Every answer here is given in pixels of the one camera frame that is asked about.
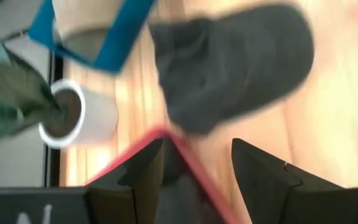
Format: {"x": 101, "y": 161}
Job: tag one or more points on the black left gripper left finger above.
{"x": 135, "y": 193}

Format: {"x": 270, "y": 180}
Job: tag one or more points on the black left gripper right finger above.
{"x": 278, "y": 193}

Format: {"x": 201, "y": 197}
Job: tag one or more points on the red plastic tray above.
{"x": 197, "y": 168}

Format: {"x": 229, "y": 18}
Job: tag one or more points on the white plant pot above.
{"x": 101, "y": 115}

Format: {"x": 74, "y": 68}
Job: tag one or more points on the black baseball cap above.
{"x": 228, "y": 68}

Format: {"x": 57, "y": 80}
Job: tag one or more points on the blue plastic tray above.
{"x": 120, "y": 46}

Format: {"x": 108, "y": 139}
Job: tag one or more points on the green succulent plant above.
{"x": 14, "y": 84}

